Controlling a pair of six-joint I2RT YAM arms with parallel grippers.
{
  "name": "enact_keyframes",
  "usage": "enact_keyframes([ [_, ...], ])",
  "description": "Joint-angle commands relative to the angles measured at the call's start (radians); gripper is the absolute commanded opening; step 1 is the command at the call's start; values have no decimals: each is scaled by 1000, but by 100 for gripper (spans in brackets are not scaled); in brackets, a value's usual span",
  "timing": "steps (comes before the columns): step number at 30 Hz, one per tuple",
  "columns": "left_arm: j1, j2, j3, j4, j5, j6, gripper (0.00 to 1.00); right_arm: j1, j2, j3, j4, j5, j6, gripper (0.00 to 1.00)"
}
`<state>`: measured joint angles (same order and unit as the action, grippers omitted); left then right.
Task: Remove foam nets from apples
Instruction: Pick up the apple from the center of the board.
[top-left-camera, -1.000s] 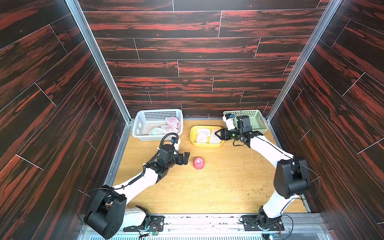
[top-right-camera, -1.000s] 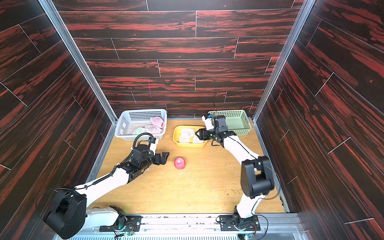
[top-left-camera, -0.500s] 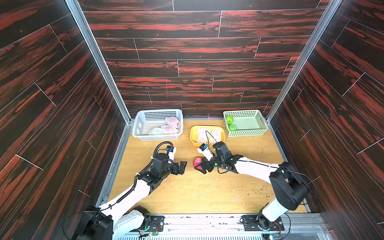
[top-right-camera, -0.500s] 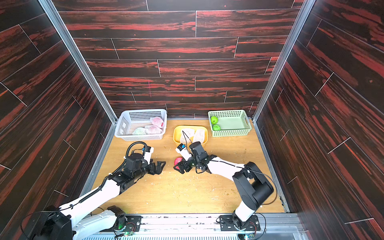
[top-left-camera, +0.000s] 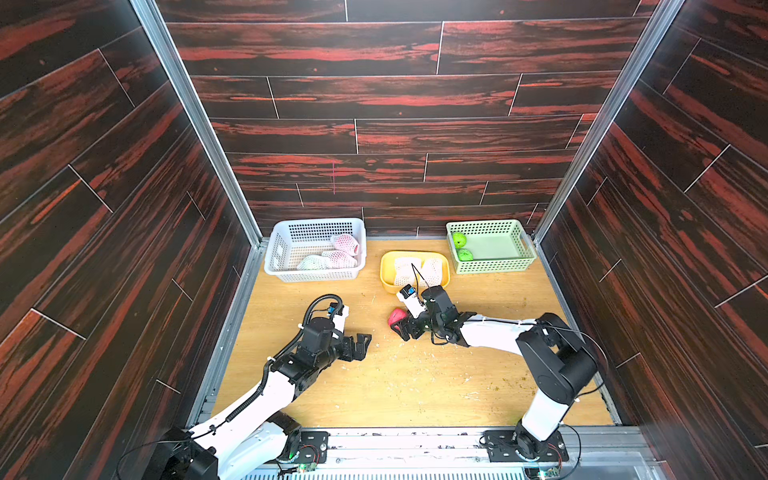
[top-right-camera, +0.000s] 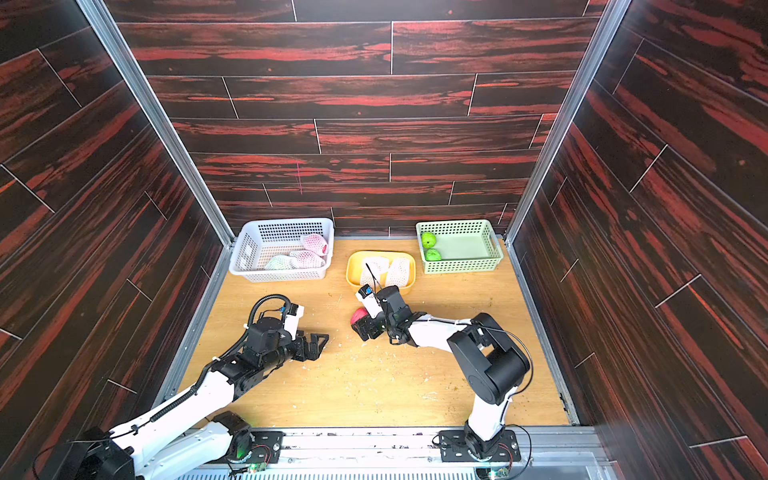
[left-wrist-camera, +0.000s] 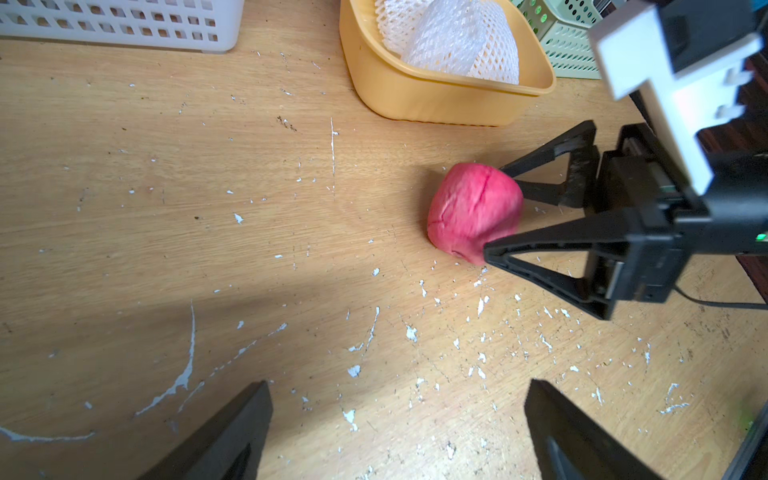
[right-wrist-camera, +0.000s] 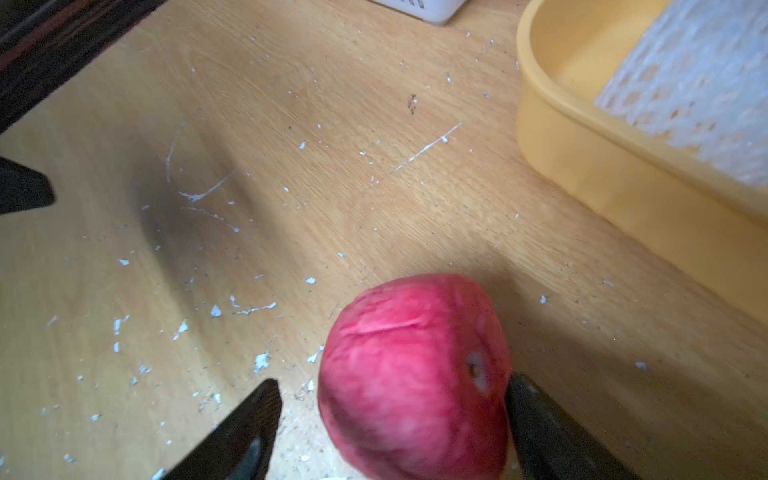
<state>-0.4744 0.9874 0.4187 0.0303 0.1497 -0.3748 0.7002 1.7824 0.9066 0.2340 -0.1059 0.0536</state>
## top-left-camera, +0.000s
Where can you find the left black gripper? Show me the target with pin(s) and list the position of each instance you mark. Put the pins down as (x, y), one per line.
(359, 353)

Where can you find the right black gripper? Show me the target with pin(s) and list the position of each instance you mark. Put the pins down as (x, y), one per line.
(417, 323)

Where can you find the red apple netted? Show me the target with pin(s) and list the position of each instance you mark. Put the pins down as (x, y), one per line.
(397, 318)
(337, 259)
(346, 243)

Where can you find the green apple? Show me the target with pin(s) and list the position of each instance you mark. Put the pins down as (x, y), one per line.
(459, 240)
(464, 255)

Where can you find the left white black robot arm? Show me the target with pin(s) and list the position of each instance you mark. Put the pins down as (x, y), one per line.
(253, 430)

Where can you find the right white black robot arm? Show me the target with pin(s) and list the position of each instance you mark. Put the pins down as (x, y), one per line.
(557, 358)

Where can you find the yellow plastic tub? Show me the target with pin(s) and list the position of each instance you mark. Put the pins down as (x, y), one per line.
(386, 273)

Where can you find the green plastic mesh basket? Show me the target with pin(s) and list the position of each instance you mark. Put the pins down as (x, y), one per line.
(498, 246)

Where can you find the white plastic mesh basket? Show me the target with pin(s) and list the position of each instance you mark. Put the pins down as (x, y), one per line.
(291, 241)

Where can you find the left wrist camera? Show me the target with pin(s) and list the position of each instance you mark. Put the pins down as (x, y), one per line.
(336, 312)

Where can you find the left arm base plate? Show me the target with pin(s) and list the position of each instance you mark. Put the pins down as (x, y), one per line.
(305, 447)

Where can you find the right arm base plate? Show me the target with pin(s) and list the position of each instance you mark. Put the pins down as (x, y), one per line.
(513, 446)

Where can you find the front aluminium rail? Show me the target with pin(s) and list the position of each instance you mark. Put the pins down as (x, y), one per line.
(455, 453)

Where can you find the right aluminium frame post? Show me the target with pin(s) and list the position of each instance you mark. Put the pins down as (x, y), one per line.
(647, 44)

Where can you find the aluminium frame post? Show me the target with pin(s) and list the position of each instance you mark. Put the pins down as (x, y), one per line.
(647, 44)
(170, 59)

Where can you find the left aluminium frame post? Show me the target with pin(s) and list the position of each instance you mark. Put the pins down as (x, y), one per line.
(170, 59)

